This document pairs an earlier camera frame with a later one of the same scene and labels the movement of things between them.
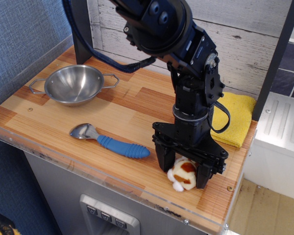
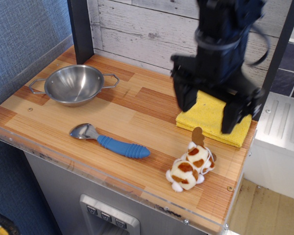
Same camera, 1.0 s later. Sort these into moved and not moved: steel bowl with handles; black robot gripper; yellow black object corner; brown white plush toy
Moved: black robot gripper
Not moved: steel bowl with handles; yellow black object corner; brown white plush toy
